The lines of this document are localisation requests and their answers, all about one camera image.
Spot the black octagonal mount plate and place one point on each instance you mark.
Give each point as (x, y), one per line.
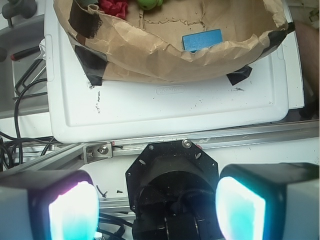
(171, 189)

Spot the red crumpled cloth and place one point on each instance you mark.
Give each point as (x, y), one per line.
(116, 8)

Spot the brown paper bag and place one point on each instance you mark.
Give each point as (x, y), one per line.
(147, 45)

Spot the white plastic bin lid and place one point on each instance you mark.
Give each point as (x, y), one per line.
(80, 112)

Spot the aluminium extrusion rail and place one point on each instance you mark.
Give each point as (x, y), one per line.
(286, 142)

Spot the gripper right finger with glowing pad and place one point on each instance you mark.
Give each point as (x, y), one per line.
(273, 201)

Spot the metal corner bracket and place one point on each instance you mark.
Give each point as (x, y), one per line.
(97, 151)

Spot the blue block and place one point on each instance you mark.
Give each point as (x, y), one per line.
(200, 40)

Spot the green plush toy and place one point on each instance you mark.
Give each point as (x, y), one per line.
(149, 4)

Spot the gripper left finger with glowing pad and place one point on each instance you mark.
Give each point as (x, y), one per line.
(48, 205)

